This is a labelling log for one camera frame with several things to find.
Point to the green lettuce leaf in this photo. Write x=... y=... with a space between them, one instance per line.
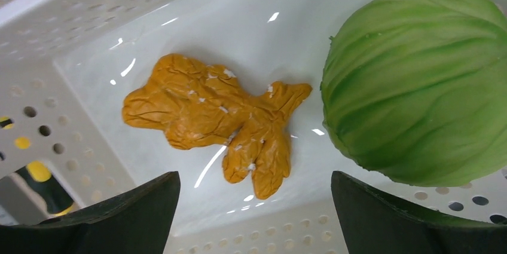
x=416 y=90

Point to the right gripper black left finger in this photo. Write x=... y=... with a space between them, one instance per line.
x=137 y=221

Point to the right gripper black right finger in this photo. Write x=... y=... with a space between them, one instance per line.
x=374 y=221

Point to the black yellow-handled screwdriver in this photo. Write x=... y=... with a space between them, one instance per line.
x=32 y=189

